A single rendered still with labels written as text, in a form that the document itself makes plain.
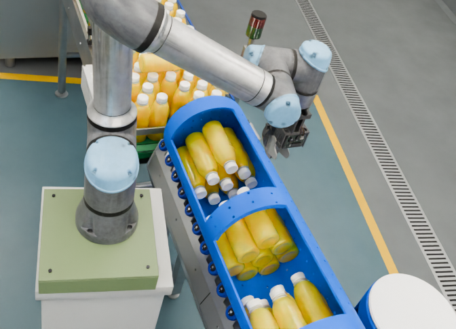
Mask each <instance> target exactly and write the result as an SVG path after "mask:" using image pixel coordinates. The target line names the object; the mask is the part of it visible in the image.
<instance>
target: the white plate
mask: <svg viewBox="0 0 456 329"><path fill-rule="evenodd" d="M368 308H369V311H370V316H371V318H372V320H373V323H374V325H375V326H376V328H377V329H456V315H455V312H454V311H453V308H452V307H451V305H450V304H449V302H448V301H447V300H446V299H445V297H443V295H441V293H439V291H437V289H435V288H434V287H433V286H431V285H429V284H428V283H427V282H425V281H423V280H422V279H419V278H417V277H414V276H411V275H406V274H401V273H394V274H389V275H386V276H383V277H382V278H380V279H378V280H377V281H376V282H375V284H374V285H373V287H372V288H371V290H370V293H369V296H368Z"/></svg>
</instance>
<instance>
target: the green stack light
mask: <svg viewBox="0 0 456 329"><path fill-rule="evenodd" d="M263 28H264V27H263ZM263 28H261V29H257V28H253V27H251V26H250V25H249V23H248V27H247V29H246V36H247V37H249V38H251V39H260V38H261V34H262V32H263Z"/></svg>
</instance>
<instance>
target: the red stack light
mask: <svg viewBox="0 0 456 329"><path fill-rule="evenodd" d="M265 21H266V19H264V20H258V19H256V18H254V17H253V16H252V14H251V15H250V19H249V25H250V26H251V27H253V28H257V29H261V28H263V27H264V25H265Z"/></svg>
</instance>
